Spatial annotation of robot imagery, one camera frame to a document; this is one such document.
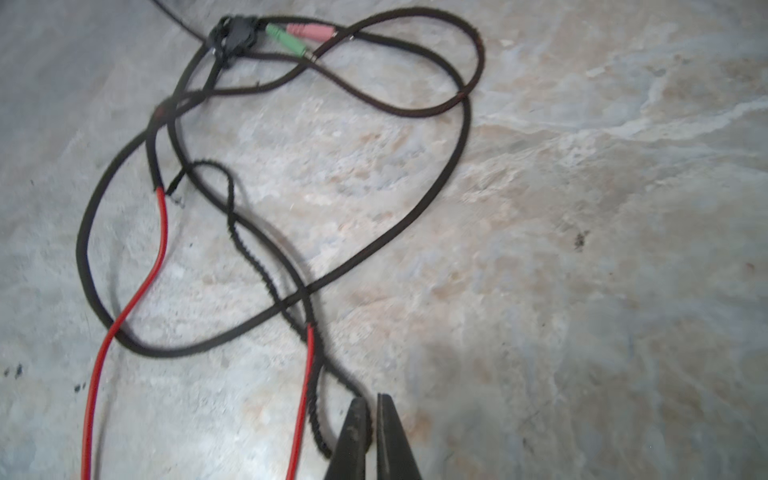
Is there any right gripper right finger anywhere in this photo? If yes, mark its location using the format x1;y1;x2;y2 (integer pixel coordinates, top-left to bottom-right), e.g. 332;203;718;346
376;393;422;480

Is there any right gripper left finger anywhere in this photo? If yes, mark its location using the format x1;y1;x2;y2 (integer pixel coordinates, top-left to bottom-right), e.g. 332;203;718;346
324;397;369;480

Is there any black red headphone cable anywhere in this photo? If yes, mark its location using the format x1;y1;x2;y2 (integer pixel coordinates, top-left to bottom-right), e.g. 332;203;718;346
75;7;486;480

